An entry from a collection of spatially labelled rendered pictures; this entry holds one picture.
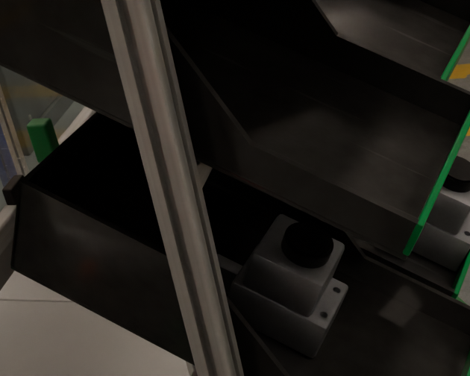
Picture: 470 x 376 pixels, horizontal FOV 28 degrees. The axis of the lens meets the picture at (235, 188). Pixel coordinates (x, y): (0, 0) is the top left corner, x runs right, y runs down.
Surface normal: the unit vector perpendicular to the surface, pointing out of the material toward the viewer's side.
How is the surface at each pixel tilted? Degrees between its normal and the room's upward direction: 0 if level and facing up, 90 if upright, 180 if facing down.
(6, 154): 90
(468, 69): 0
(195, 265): 90
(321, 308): 25
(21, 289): 0
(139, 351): 0
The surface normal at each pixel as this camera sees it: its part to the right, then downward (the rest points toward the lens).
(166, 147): -0.25, 0.54
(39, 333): -0.17, -0.85
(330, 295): 0.22, -0.73
